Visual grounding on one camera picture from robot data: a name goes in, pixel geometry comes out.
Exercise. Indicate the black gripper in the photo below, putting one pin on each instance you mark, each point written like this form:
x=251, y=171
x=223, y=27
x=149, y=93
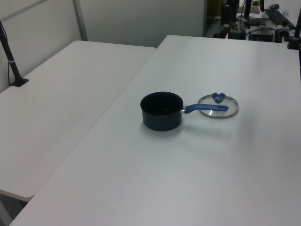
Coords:
x=226, y=14

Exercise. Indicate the glass lid with blue knob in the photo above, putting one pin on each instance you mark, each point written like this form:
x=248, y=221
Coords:
x=218, y=97

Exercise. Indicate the black monitor stand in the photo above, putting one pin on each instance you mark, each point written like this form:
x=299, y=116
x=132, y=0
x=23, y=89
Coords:
x=248, y=10

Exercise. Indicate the black electronics box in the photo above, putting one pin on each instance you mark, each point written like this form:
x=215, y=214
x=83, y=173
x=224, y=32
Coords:
x=261, y=34

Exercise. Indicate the black computer mouse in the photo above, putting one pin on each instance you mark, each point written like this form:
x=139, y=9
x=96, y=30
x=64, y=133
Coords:
x=273, y=6

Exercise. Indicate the black keyboard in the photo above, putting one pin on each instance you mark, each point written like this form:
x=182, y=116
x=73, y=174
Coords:
x=279, y=17

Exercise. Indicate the black clamp-mounted stand pole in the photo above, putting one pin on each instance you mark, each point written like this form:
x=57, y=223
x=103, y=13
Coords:
x=296, y=28

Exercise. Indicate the black camera stand pole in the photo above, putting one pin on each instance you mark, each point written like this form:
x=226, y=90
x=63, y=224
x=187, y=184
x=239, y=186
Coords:
x=11, y=64

